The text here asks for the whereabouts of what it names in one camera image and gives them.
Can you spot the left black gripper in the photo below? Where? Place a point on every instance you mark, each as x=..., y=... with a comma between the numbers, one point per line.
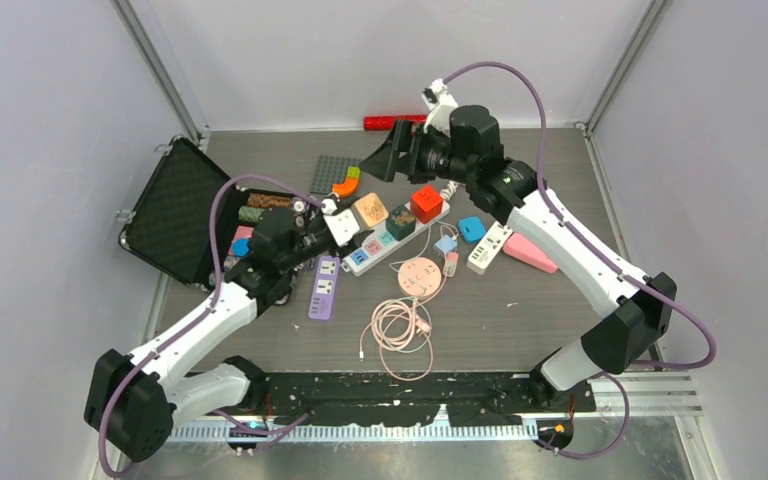
x=325, y=224

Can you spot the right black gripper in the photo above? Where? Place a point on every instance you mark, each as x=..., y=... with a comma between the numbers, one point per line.
x=405, y=138

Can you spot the white multicolour power strip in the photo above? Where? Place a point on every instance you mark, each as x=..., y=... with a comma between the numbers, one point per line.
x=380, y=244

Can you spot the beige cube adapter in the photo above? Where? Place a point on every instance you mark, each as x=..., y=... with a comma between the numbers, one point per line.
x=369, y=211

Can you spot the red cube socket adapter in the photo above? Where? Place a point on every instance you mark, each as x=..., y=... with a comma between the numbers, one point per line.
x=426, y=204

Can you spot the dark green cube adapter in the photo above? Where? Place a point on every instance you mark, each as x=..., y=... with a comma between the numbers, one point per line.
x=400, y=223

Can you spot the blue adapter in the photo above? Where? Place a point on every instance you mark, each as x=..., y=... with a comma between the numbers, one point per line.
x=471, y=229

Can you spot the salmon pink charger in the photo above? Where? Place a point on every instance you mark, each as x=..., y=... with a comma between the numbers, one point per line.
x=450, y=264

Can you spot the pink triangular power strip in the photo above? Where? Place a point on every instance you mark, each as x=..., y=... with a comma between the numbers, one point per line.
x=523, y=250

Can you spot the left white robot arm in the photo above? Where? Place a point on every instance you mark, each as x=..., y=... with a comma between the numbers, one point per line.
x=137, y=398

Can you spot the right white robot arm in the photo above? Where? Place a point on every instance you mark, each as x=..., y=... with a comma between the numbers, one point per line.
x=631, y=304

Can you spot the red glitter microphone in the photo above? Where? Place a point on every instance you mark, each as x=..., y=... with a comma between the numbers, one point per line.
x=386, y=122

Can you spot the purple power strip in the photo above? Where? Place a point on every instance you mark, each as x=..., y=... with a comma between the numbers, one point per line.
x=324, y=289

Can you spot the orange curved lego piece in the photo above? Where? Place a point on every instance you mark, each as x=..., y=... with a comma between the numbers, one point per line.
x=346, y=188

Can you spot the grey lego baseplate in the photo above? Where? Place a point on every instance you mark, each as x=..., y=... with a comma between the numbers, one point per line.
x=330, y=170

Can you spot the light blue charger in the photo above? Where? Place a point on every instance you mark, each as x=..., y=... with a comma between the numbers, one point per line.
x=445, y=245

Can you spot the pink round power socket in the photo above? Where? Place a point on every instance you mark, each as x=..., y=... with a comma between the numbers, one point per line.
x=419, y=277

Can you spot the white USB power strip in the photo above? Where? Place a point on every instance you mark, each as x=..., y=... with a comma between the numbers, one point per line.
x=488, y=248

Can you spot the black poker chip case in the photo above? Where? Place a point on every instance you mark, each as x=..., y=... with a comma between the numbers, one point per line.
x=193, y=223

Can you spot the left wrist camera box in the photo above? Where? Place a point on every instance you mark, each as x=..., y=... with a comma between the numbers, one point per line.
x=341, y=221

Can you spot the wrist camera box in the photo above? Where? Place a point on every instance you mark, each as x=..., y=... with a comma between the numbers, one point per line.
x=341, y=221
x=440, y=104

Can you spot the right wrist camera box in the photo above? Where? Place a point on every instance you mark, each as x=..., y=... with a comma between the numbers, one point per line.
x=440, y=104

